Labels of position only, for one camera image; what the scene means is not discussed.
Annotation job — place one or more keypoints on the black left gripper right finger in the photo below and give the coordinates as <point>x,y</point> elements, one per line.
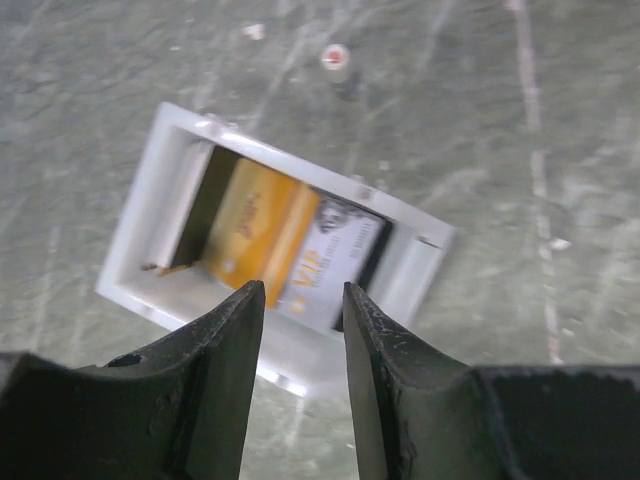
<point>420,414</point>

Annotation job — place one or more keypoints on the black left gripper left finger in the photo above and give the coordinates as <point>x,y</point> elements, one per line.
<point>174,409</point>

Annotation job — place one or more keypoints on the white VIP portrait card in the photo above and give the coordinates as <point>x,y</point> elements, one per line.
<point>342,244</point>

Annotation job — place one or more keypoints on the white card tray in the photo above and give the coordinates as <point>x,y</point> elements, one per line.
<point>211,208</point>

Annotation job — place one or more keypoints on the yellow card in tray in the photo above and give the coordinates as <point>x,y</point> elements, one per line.
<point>261,223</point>

